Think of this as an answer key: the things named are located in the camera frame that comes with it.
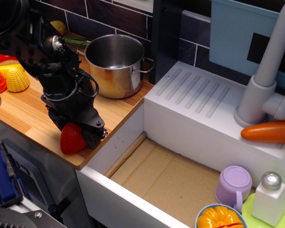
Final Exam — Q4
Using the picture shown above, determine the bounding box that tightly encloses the stainless steel pot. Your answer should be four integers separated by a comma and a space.
77, 34, 155, 99

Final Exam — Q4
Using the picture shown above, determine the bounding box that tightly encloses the yellow toy corn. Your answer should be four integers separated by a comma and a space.
6, 67, 30, 93

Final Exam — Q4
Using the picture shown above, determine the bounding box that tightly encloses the red toy strawberry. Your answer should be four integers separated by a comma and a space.
60, 123, 87, 155

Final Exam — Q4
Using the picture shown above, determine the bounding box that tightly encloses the light blue panel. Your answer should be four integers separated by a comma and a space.
209, 0, 279, 76

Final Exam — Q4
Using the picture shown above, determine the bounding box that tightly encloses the green toy leek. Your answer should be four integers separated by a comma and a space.
64, 36, 91, 46

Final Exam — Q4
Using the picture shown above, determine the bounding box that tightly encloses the white toy sink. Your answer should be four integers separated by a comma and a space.
77, 62, 285, 228

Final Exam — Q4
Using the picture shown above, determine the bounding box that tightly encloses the green plastic plate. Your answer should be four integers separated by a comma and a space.
242, 193, 285, 228

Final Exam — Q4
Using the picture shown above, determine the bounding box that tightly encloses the grey toy faucet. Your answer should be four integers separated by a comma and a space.
234, 4, 285, 128

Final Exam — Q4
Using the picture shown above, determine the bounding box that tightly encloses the yellow toy pumpkin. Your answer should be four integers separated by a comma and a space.
197, 205, 245, 228

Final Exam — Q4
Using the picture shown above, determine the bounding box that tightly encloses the purple plastic cup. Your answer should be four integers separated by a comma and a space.
215, 166, 252, 213

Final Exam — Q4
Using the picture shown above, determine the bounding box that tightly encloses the white salt shaker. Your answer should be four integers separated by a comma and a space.
252, 171, 285, 227

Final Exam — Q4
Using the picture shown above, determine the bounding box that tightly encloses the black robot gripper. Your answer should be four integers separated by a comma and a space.
41, 80, 108, 150

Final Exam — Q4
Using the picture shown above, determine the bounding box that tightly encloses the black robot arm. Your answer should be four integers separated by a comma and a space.
0, 0, 107, 149

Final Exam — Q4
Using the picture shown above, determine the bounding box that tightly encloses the yellow toy lemon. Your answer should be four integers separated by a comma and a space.
50, 20, 66, 36

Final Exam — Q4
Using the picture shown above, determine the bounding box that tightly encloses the yellow toy banana piece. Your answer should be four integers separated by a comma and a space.
0, 64, 24, 78

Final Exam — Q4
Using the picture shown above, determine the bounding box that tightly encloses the blue clamp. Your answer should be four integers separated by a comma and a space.
0, 143, 23, 208

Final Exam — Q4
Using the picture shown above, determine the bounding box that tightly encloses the blue bowl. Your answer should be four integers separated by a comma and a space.
195, 203, 248, 228

